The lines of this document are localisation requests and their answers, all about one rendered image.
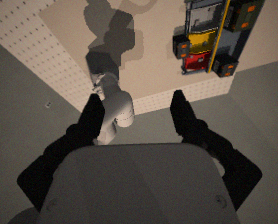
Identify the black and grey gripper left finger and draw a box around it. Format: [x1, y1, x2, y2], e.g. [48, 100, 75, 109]
[17, 93, 105, 213]

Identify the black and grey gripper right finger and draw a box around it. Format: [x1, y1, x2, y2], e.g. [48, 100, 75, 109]
[170, 90, 262, 211]

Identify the red open bin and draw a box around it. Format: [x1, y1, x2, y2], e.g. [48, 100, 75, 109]
[184, 50, 212, 70]

